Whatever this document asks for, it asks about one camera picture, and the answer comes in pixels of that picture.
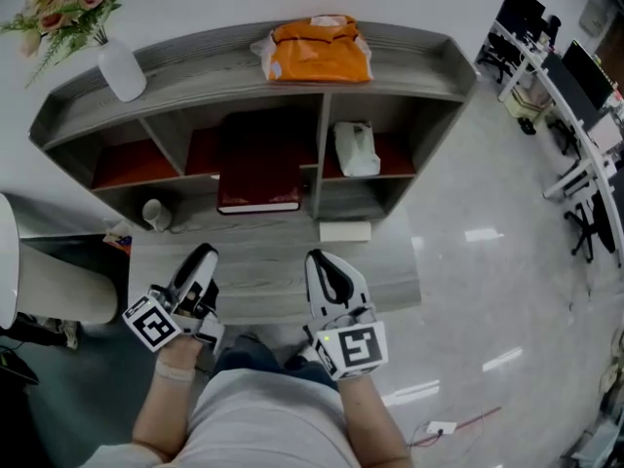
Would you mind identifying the black computer monitor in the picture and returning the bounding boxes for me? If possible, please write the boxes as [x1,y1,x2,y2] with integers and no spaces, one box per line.
[560,39,617,112]
[498,0,547,34]

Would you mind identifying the red cable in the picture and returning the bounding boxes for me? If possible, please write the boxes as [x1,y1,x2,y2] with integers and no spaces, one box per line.
[412,406,503,447]

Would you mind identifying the long white office desk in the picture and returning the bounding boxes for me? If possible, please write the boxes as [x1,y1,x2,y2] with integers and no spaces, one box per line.
[489,19,624,223]

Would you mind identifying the person's right forearm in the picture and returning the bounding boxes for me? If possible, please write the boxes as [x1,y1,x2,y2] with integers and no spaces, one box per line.
[337,374,414,468]

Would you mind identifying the pink flower bouquet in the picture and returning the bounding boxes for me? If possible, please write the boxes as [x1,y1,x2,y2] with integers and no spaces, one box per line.
[0,0,134,89]

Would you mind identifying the beige chair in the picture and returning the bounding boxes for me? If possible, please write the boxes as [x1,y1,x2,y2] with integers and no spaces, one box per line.
[18,245,119,326]

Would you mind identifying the white flat box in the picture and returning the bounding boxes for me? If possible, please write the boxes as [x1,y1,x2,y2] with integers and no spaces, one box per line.
[319,220,373,244]

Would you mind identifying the white round table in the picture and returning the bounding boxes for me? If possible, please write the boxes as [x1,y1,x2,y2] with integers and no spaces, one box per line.
[0,192,21,331]

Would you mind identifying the person's white shirt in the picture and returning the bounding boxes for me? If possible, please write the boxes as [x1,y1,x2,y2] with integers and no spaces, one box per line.
[62,368,363,468]

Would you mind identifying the colourful small packet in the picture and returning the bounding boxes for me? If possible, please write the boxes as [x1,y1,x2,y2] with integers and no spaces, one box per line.
[102,218,134,255]

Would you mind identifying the white mug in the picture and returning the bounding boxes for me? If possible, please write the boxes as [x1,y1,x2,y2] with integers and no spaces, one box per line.
[141,198,174,234]

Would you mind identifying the pale yellow bin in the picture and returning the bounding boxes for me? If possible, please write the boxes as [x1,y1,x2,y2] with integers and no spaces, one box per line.
[503,85,553,120]

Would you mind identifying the dark red book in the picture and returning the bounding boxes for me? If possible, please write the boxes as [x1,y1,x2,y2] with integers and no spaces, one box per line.
[216,111,303,216]

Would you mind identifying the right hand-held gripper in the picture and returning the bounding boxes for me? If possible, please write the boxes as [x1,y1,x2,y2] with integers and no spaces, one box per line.
[302,249,390,382]

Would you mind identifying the black office chair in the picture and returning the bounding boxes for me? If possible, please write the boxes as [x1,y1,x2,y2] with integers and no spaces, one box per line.
[564,191,618,263]
[547,118,582,159]
[478,30,519,85]

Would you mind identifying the white ceramic vase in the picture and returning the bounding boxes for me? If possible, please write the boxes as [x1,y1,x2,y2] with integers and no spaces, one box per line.
[97,38,148,103]

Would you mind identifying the person's left forearm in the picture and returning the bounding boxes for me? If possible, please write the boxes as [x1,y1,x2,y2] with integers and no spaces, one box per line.
[130,334,202,463]

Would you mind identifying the white plastic bag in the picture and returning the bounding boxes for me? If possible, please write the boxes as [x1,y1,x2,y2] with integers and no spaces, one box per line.
[332,120,382,178]

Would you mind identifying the dark desk partition panel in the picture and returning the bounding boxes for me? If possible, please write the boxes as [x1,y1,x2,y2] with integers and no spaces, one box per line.
[541,52,599,132]

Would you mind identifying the black bag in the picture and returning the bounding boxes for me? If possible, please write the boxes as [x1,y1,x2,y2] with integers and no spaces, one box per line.
[0,317,69,386]

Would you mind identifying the person's blue jeans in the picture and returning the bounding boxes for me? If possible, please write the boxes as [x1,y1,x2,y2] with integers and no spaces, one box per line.
[211,333,338,390]

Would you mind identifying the orange plastic bag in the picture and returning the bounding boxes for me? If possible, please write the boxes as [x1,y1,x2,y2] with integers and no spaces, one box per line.
[250,15,374,85]

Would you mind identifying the grey wooden shelf unit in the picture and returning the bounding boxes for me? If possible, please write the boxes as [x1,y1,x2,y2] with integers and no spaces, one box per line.
[28,19,479,326]

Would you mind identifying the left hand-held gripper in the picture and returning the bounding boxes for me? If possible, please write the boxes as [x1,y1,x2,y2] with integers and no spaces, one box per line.
[122,243,226,355]

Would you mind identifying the beige wristband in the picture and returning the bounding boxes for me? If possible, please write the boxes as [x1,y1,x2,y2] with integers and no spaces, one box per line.
[155,360,197,384]

